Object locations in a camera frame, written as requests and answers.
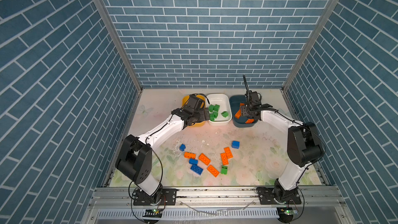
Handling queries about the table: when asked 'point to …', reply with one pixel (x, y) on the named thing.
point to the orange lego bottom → (211, 169)
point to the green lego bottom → (224, 169)
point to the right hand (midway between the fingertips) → (247, 107)
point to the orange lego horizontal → (250, 121)
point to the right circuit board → (285, 214)
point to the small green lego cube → (216, 108)
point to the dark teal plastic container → (236, 101)
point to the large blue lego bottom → (196, 169)
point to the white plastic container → (219, 109)
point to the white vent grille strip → (188, 213)
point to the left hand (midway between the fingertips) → (203, 114)
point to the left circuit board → (153, 213)
